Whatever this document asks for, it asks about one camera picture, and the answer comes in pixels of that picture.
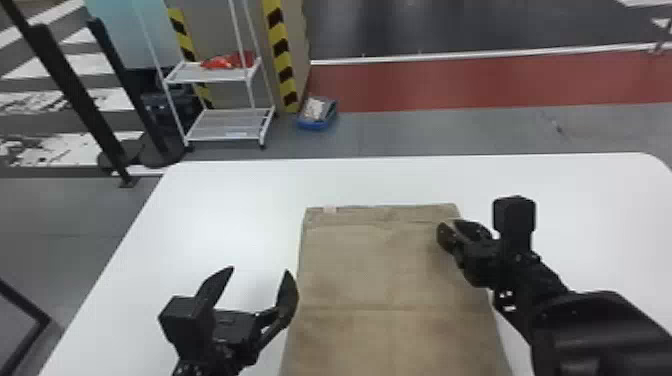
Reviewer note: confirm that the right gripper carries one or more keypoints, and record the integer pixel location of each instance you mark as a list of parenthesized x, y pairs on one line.
[(483, 265)]

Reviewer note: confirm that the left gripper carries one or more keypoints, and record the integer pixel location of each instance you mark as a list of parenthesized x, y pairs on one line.
[(231, 332)]

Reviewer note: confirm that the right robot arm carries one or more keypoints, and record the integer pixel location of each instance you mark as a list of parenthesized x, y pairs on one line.
[(593, 336)]

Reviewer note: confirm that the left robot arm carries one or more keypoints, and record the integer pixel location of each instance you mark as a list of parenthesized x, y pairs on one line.
[(210, 369)]

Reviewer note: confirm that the beige towel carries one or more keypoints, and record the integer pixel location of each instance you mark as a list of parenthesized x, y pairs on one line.
[(388, 294)]

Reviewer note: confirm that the blue tray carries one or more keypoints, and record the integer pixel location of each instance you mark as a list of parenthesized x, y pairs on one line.
[(317, 115)]

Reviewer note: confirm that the red packet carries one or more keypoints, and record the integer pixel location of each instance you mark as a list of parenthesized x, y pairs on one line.
[(223, 62)]

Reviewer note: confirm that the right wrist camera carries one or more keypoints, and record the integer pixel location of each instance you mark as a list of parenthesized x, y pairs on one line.
[(514, 218)]

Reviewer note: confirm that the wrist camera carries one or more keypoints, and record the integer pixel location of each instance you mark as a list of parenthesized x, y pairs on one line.
[(514, 218), (178, 325)]

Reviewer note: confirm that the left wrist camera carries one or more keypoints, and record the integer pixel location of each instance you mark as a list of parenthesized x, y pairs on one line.
[(178, 325)]

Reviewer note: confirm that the yellow black striped post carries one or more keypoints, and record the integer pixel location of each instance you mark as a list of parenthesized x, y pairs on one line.
[(188, 52), (280, 52)]

